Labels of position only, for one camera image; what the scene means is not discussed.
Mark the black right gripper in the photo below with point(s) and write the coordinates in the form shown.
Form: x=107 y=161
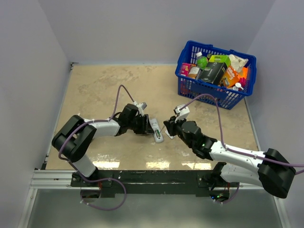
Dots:
x=171 y=127

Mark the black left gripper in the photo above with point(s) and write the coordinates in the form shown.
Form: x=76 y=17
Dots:
x=146 y=127

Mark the white remote control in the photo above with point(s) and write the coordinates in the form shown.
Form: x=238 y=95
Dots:
x=154 y=124

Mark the white battery cover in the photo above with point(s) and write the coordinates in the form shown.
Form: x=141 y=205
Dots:
x=172 y=137

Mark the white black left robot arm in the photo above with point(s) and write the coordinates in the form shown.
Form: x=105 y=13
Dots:
x=75 y=136

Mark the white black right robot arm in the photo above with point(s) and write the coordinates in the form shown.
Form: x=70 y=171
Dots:
x=269 y=170

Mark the orange jar white label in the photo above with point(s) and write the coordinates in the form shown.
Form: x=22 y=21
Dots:
x=194 y=72

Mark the pink box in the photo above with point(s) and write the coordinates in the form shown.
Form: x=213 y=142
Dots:
x=185 y=68

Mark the blue plastic basket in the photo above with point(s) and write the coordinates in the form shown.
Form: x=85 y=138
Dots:
x=225 y=98

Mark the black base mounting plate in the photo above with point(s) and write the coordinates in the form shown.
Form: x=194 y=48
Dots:
x=192 y=182

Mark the green bottle white cap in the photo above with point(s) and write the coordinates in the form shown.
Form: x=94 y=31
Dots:
x=202 y=61

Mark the black green razor box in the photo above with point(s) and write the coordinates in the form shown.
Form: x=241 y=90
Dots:
x=215 y=69

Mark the orange razor package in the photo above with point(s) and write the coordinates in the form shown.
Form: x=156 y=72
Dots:
x=230 y=78

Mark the white crumpled bag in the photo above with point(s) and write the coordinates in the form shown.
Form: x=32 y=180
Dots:
x=237 y=63

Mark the bright orange package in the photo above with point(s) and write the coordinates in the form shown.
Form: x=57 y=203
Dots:
x=243 y=73

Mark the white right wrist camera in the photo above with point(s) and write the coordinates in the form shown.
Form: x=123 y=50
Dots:
x=181 y=112

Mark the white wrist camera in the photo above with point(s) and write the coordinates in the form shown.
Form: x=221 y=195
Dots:
x=141 y=107
x=181 y=112

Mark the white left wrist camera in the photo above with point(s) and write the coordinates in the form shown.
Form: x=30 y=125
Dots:
x=141 y=107

